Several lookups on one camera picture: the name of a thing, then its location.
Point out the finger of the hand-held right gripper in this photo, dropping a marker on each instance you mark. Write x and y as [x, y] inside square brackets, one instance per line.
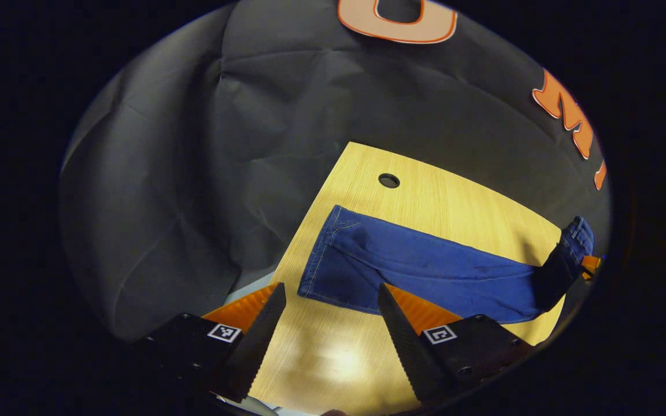
[552, 277]
[590, 267]

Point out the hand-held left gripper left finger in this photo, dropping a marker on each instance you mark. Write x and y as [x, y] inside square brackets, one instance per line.
[252, 352]

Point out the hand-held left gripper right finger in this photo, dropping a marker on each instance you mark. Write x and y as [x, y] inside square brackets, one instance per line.
[411, 352]

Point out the blue denim jeans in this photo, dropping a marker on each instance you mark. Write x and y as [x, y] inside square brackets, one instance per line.
[425, 266]

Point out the black backdrop cloth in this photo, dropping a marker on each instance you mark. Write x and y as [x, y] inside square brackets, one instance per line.
[223, 144]

